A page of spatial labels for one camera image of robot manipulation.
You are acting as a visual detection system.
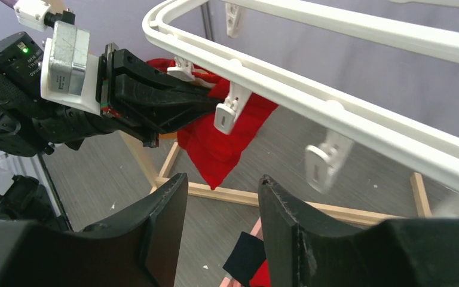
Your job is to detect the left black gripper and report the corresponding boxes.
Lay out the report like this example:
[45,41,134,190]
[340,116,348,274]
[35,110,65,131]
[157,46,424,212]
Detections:
[96,42,222,148]

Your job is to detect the wooden drying rack frame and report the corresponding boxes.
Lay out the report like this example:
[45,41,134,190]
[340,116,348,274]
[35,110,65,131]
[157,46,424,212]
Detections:
[118,130,432,227]

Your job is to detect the red sock in basket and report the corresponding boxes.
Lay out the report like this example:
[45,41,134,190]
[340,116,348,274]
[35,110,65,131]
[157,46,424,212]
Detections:
[249,260,271,287]

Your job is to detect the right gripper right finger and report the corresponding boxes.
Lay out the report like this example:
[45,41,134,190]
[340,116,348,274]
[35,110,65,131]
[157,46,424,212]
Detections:
[258,175,366,286]

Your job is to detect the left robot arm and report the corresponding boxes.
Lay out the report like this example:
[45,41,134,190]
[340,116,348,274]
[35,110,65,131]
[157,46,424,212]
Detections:
[0,32,219,157]

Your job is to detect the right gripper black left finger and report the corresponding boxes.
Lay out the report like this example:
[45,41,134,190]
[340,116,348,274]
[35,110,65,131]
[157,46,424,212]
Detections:
[81,172,189,287]

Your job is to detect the pink plastic basket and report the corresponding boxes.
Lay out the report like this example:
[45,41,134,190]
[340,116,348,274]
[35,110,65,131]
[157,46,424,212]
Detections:
[218,216,264,287]

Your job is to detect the white plastic clip hanger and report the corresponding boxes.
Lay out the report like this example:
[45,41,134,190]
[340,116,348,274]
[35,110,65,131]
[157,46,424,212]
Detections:
[142,1,459,192]

